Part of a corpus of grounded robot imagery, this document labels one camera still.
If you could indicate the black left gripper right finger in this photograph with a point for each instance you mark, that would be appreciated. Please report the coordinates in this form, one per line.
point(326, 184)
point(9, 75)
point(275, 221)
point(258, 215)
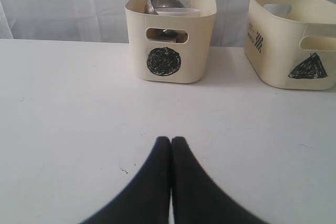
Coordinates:
point(195, 196)

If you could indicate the white plastic bowl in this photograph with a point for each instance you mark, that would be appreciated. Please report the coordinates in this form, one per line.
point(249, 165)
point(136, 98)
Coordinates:
point(178, 12)

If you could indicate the cream bin with black circle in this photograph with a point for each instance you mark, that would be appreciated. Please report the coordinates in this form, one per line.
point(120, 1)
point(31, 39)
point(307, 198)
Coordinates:
point(183, 61)

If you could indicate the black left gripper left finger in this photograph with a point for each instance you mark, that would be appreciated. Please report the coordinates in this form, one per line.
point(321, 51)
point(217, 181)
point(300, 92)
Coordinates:
point(146, 198)

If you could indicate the cream bin with black triangle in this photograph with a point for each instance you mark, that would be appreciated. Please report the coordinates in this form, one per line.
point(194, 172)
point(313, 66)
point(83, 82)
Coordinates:
point(291, 43)

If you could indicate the stainless steel bowl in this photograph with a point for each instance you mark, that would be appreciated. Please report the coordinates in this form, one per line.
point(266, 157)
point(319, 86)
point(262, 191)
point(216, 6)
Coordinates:
point(151, 5)

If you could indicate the steel mug with wire handle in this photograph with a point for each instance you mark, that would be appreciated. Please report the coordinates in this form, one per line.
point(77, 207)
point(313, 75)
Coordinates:
point(167, 35)

